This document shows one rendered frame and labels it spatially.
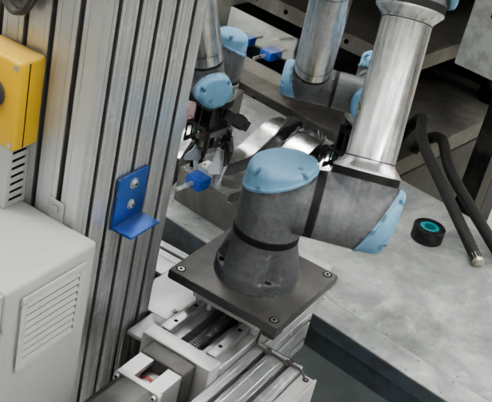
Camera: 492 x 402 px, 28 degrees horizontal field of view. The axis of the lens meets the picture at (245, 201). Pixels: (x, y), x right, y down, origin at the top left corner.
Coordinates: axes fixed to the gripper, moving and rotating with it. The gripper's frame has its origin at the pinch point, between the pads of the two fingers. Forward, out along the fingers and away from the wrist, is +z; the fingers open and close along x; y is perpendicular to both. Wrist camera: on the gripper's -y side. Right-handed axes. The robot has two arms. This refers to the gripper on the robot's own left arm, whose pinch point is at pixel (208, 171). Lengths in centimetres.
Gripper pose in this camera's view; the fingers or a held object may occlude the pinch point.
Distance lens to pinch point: 231.5
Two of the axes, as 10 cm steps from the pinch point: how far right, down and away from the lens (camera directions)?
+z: -2.0, 8.4, 5.0
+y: -6.3, 2.8, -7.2
